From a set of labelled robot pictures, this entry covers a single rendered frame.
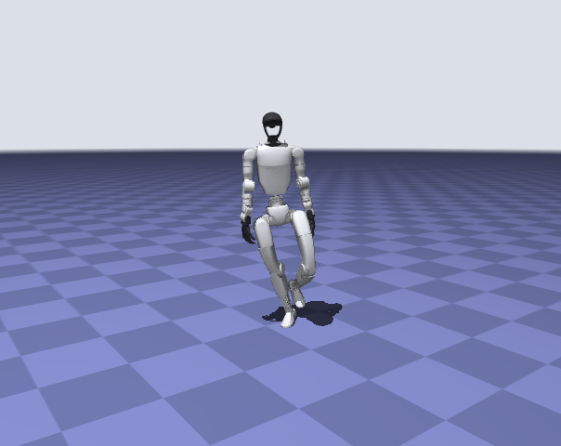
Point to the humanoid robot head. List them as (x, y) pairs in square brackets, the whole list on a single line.
[(272, 119)]

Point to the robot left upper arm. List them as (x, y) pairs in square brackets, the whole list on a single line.
[(299, 167)]

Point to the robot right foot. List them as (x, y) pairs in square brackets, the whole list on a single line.
[(288, 319)]

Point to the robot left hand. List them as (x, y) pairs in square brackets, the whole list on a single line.
[(310, 216)]

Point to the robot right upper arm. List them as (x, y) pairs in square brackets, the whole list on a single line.
[(248, 169)]

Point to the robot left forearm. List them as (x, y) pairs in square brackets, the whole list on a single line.
[(306, 199)]

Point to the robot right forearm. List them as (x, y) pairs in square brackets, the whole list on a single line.
[(247, 206)]

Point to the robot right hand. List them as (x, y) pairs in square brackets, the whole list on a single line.
[(246, 234)]

